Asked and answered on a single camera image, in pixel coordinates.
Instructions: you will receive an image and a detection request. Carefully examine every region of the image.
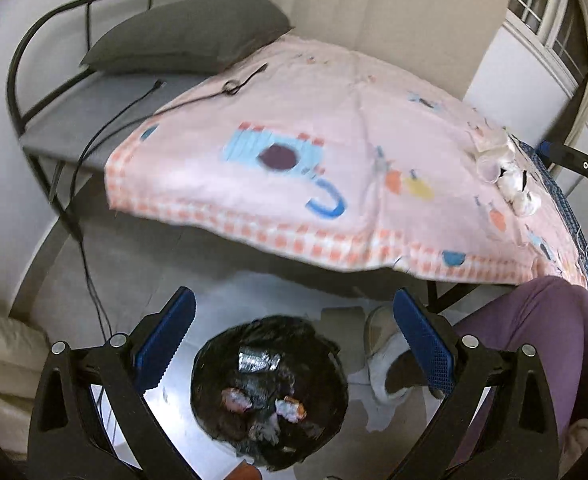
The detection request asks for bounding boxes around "grey fluffy slipper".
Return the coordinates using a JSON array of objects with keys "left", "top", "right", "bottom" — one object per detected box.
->
[{"left": 364, "top": 304, "right": 425, "bottom": 405}]

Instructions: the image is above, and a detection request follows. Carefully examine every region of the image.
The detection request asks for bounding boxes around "person left hand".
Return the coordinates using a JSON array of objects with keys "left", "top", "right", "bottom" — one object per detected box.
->
[{"left": 224, "top": 462, "right": 262, "bottom": 480}]

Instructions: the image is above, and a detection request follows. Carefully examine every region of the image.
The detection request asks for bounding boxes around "beige board against wall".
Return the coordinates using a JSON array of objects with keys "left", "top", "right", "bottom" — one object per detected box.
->
[{"left": 271, "top": 0, "right": 508, "bottom": 99}]

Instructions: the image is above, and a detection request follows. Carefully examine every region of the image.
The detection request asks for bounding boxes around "black trash bag bin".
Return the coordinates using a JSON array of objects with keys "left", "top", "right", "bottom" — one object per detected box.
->
[{"left": 191, "top": 315, "right": 349, "bottom": 471}]

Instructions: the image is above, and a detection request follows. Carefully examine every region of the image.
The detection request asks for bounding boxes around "black metal bed frame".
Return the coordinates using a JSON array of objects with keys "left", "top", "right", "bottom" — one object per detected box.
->
[{"left": 5, "top": 0, "right": 218, "bottom": 241}]

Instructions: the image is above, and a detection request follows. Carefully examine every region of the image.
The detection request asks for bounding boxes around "clear plastic round container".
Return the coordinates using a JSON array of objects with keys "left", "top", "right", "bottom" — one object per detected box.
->
[{"left": 476, "top": 151, "right": 510, "bottom": 183}]

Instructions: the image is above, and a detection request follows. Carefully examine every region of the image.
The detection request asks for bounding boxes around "red orange snack wrapper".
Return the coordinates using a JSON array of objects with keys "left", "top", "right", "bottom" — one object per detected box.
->
[{"left": 275, "top": 396, "right": 307, "bottom": 424}]

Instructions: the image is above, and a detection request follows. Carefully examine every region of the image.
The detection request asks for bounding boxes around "white window frame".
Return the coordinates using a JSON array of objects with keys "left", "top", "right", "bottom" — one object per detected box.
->
[{"left": 501, "top": 0, "right": 588, "bottom": 96}]

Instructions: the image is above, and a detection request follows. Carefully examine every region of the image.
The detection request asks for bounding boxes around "clear plastic bag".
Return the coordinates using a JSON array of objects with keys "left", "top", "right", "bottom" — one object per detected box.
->
[{"left": 496, "top": 162, "right": 542, "bottom": 218}]

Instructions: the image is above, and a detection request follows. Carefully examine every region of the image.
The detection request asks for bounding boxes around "black charging cable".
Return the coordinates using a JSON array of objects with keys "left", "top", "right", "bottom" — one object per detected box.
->
[{"left": 68, "top": 62, "right": 270, "bottom": 344}]

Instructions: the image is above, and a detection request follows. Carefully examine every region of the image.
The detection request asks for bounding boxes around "pink white candy wrapper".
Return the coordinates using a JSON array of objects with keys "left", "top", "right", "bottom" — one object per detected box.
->
[{"left": 221, "top": 388, "right": 254, "bottom": 414}]

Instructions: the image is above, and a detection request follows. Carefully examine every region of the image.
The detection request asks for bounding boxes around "dark grey pillow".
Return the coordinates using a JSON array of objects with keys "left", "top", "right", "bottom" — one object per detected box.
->
[{"left": 80, "top": 0, "right": 292, "bottom": 75}]

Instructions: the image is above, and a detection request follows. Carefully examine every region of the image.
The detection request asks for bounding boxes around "pink patterned bed sheet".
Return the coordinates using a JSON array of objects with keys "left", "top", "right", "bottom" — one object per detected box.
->
[{"left": 104, "top": 35, "right": 588, "bottom": 286}]

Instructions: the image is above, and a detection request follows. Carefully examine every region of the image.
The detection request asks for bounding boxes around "purple trouser leg right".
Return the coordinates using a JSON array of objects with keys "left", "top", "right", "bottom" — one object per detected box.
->
[{"left": 446, "top": 276, "right": 588, "bottom": 479}]

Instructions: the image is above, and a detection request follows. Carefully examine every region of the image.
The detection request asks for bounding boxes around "blue patterned blanket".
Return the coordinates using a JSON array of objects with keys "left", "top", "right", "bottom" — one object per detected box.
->
[{"left": 512, "top": 136, "right": 588, "bottom": 281}]

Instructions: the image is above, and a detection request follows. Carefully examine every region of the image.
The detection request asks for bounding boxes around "white tissue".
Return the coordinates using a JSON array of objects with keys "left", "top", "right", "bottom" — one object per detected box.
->
[{"left": 468, "top": 126, "right": 512, "bottom": 155}]

